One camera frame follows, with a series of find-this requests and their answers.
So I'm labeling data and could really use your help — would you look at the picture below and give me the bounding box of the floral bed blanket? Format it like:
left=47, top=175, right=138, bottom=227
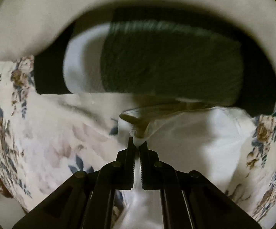
left=0, top=56, right=276, bottom=221

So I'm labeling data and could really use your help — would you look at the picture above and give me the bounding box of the white t-shirt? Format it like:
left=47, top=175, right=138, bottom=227
left=119, top=106, right=255, bottom=228

